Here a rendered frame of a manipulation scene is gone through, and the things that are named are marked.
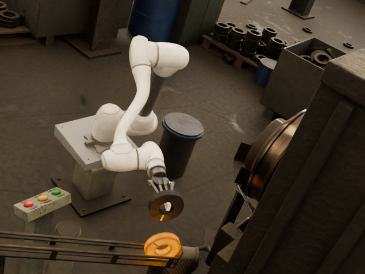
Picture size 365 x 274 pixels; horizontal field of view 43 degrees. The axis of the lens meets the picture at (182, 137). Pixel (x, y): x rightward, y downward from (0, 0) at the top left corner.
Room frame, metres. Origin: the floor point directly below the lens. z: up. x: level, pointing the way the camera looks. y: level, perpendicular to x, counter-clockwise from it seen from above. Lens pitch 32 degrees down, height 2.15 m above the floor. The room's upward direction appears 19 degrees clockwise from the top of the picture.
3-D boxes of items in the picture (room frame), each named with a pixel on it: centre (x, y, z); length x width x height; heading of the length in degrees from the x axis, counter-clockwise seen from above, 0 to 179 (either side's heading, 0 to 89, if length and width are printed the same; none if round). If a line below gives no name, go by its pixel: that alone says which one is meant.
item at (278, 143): (1.75, -0.46, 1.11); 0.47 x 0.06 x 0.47; 150
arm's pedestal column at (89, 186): (2.36, 0.47, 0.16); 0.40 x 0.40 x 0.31; 52
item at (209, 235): (2.31, -0.46, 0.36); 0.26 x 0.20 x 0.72; 5
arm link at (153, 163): (1.71, 0.07, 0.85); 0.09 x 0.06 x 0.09; 115
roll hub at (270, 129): (1.80, -0.38, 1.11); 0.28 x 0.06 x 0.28; 150
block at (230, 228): (1.54, -0.36, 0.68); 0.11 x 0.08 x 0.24; 60
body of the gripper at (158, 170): (1.64, 0.03, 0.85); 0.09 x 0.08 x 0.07; 25
